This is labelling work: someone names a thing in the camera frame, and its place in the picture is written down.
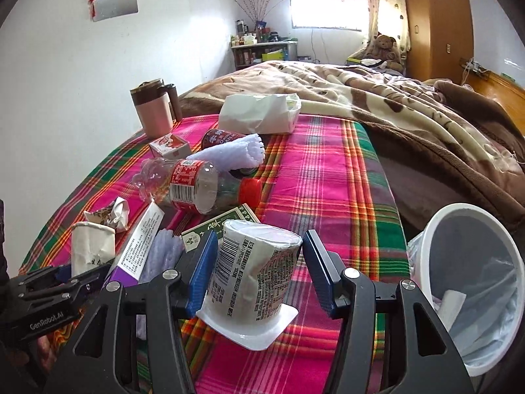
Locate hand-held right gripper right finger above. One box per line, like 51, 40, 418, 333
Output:
302, 230, 474, 394

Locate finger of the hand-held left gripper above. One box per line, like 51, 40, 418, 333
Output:
8, 266, 72, 292
18, 265, 111, 302

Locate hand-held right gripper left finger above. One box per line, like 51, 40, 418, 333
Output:
43, 230, 220, 394

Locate crushed white paper cup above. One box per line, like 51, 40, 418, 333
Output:
71, 221, 116, 280

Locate white plastic yogurt cup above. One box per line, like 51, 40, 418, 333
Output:
196, 219, 303, 351

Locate lavender foam net sleeve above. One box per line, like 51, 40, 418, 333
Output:
136, 228, 185, 340

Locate purple and white carton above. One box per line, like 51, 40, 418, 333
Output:
109, 202, 165, 288

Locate clear bottle with red label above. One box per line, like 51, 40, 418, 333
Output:
139, 158, 263, 215

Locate white foam net sleeve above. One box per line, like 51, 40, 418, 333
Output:
186, 132, 265, 172

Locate white trash bin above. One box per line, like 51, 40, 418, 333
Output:
407, 203, 525, 378

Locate clear plastic bin liner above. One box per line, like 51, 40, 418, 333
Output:
407, 217, 521, 372

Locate green card box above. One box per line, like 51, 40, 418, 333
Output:
180, 203, 261, 253

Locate crumpled paper wrapper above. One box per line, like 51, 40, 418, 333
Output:
83, 196, 131, 234

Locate pink plaid bed sheet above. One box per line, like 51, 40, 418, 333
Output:
18, 113, 411, 394

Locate small red white carton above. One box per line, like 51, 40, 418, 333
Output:
148, 133, 191, 159

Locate red tin can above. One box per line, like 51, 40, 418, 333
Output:
200, 128, 249, 151

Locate white paper scrap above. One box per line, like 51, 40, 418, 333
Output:
441, 289, 468, 329

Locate pink thermos mug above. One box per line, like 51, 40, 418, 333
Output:
130, 79, 174, 139

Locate dark brown thermos mug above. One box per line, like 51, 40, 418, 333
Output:
162, 83, 184, 123

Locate brown beige blanket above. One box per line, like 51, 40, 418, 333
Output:
176, 61, 525, 234

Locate white shelf unit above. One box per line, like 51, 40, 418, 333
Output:
230, 41, 299, 70

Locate row of bottles and jars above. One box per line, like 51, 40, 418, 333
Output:
230, 18, 284, 47

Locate brown teddy bear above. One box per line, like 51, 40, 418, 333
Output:
364, 34, 405, 72

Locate wooden headboard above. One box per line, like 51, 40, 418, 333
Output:
463, 66, 525, 136

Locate window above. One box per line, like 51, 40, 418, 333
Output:
289, 0, 367, 31

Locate dried branches in vase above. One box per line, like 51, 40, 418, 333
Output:
235, 0, 284, 29

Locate floral curtain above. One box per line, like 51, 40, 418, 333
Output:
361, 0, 411, 52

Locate wooden wardrobe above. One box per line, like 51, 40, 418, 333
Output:
398, 0, 476, 87

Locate power strip with cables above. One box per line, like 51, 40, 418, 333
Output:
461, 58, 493, 77

